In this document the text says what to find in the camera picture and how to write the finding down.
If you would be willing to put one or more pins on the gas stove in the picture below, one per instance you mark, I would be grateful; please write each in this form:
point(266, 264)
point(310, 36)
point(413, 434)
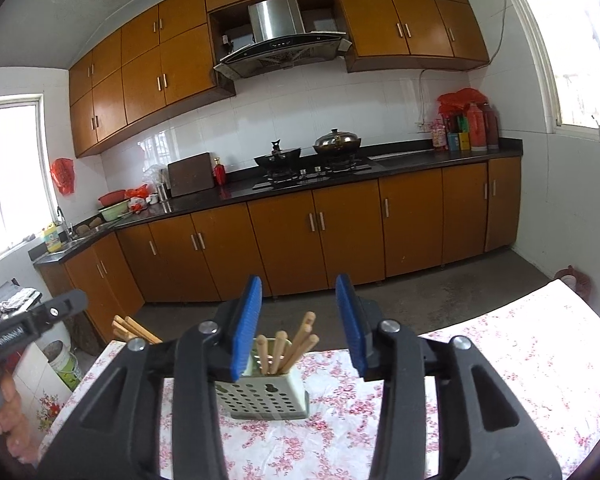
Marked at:
point(316, 174)

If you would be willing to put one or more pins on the kitchen window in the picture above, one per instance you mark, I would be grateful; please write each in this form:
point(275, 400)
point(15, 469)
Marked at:
point(565, 38)
point(25, 200)

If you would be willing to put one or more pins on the wooden kitchen cabinets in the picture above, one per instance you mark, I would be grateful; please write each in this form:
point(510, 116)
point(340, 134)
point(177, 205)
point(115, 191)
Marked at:
point(182, 54)
point(404, 216)

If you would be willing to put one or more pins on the steel range hood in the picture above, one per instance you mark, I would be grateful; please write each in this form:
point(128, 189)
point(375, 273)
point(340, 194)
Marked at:
point(259, 37)

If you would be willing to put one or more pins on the small red bottle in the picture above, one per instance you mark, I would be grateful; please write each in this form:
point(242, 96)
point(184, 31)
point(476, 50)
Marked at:
point(219, 172)

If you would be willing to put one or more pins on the black kitchen countertop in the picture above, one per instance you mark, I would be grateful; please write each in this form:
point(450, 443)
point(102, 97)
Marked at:
point(390, 159)

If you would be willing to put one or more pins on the left kitchen window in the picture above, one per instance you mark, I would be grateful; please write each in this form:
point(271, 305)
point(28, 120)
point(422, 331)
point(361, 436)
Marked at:
point(25, 200)

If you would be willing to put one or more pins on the yellow dish soap bottle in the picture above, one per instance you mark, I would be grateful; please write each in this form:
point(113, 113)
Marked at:
point(52, 239)

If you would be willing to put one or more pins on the left human hand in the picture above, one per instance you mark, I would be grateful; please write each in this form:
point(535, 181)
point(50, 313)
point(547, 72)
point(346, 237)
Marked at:
point(14, 426)

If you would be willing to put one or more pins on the upper wooden kitchen cabinets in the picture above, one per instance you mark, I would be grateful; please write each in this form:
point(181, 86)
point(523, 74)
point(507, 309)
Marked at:
point(182, 54)

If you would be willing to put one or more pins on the white paint bucket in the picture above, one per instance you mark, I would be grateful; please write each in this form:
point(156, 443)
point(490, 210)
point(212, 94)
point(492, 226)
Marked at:
point(64, 363)

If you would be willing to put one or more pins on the lower wooden kitchen cabinets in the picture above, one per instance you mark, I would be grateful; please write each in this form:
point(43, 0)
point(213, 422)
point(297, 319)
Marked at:
point(404, 216)

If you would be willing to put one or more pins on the floral white tablecloth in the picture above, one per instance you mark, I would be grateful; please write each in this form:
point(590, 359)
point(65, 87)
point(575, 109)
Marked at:
point(545, 346)

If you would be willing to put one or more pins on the black wok on stove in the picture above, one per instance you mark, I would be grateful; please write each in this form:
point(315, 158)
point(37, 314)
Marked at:
point(280, 159)

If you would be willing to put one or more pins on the red plastic bag on wall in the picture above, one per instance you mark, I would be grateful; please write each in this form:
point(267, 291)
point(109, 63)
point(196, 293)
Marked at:
point(62, 173)

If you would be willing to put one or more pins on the bamboo chopstick in holder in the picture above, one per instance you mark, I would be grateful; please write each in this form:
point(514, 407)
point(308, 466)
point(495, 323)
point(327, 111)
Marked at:
point(262, 349)

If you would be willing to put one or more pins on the dark wooden cutting board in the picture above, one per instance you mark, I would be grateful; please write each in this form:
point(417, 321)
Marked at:
point(191, 175)

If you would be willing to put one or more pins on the green and red basins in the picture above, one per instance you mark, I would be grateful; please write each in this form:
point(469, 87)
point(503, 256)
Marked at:
point(114, 205)

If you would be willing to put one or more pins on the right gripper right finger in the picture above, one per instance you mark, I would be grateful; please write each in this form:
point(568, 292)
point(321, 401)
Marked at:
point(484, 431)

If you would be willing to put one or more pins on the green perforated utensil holder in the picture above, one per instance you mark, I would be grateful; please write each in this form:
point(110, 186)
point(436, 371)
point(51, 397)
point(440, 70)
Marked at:
point(265, 397)

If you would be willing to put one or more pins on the lidded metal pot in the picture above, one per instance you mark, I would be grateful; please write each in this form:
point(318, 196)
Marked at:
point(337, 144)

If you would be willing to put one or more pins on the right kitchen window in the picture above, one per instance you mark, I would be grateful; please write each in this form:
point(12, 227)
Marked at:
point(565, 38)

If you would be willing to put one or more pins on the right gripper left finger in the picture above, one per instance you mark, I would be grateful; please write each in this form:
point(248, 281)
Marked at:
point(113, 432)

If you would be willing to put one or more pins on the condiment bottles cluster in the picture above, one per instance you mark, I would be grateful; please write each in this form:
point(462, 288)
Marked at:
point(465, 123)

